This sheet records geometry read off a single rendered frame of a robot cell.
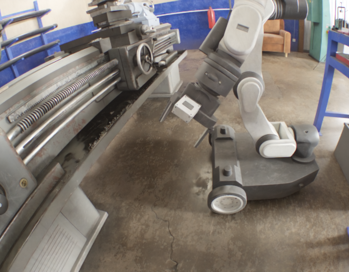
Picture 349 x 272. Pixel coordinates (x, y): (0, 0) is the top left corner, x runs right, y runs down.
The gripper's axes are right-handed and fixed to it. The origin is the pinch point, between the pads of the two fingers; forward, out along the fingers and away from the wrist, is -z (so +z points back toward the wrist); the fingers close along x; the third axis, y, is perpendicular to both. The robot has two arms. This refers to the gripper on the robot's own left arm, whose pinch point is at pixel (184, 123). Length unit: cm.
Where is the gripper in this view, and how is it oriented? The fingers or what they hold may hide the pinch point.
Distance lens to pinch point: 47.0
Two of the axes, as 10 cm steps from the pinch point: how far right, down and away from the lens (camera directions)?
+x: -8.0, -5.9, 1.1
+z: 5.2, -7.6, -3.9
